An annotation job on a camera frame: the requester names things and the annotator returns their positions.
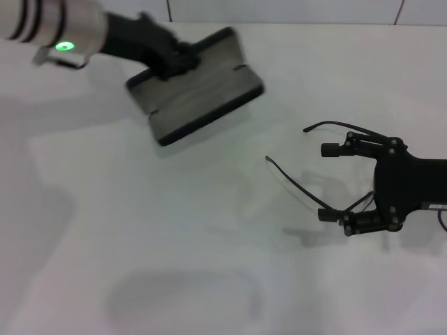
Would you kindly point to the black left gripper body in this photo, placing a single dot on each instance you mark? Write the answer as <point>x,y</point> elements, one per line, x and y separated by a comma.
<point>139,38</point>

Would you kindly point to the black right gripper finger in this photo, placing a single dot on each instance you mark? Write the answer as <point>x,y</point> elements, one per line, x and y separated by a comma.
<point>331,149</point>
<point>363,221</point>

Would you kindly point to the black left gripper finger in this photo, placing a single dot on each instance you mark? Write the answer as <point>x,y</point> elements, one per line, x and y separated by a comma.
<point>169,72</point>
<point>188,57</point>

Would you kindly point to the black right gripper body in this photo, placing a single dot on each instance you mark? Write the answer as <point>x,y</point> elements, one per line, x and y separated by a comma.
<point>408,185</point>

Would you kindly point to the black glasses case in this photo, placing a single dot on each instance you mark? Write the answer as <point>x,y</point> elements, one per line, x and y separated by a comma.
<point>202,94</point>

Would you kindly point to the black thin-framed glasses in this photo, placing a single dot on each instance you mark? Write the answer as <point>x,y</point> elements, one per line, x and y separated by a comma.
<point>293,181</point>

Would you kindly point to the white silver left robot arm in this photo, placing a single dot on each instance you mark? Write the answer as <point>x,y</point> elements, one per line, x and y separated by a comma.
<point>42,21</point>

